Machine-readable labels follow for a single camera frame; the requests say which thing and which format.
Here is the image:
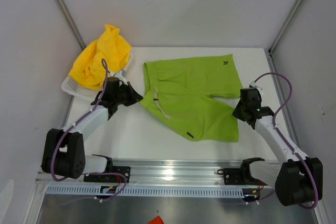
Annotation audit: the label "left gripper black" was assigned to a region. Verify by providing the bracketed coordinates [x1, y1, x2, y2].
[114, 81, 143, 107]

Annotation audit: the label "lime green shorts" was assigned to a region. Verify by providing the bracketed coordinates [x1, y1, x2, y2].
[140, 54, 243, 142]

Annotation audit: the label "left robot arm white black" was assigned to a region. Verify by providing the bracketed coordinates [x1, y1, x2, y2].
[41, 77, 143, 182]

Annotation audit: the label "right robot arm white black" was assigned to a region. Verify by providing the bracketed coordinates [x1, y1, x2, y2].
[233, 87, 323, 208]

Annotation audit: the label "yellow shorts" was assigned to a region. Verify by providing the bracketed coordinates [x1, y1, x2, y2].
[68, 24, 132, 90]

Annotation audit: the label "white plastic basket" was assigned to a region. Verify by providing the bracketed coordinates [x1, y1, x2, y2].
[61, 50, 134, 102]

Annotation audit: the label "orange object at bottom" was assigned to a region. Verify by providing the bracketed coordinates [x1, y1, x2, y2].
[148, 216, 164, 224]

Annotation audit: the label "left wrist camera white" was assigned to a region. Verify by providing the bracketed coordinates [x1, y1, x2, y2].
[113, 69, 127, 83]

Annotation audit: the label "right side aluminium rail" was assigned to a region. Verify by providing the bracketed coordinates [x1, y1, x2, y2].
[265, 50, 307, 161]

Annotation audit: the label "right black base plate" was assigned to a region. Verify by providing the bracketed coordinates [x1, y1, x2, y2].
[216, 168, 254, 185]

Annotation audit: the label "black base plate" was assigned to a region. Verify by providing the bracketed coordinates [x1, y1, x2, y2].
[83, 166, 131, 184]
[216, 168, 254, 185]

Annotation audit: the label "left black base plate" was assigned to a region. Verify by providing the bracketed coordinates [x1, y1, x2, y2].
[83, 166, 131, 184]

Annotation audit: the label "aluminium mounting rail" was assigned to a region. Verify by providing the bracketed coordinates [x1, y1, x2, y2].
[35, 158, 321, 187]

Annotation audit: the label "slotted cable duct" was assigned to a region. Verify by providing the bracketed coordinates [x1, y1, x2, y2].
[46, 185, 245, 198]

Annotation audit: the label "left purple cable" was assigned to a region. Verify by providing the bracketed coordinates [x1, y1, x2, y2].
[51, 58, 128, 204]

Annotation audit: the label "purple cable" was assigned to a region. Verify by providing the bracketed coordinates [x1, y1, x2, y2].
[51, 58, 128, 204]
[236, 72, 320, 210]

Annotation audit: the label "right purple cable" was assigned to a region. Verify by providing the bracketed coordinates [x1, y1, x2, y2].
[236, 72, 320, 210]

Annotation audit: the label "left corner aluminium post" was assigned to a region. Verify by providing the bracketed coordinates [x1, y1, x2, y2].
[54, 0, 86, 50]

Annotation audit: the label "corner aluminium post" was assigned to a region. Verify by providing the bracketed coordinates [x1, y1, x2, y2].
[268, 0, 306, 57]
[54, 0, 86, 50]

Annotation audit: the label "right corner aluminium post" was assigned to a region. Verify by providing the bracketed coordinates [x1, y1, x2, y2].
[268, 0, 306, 57]

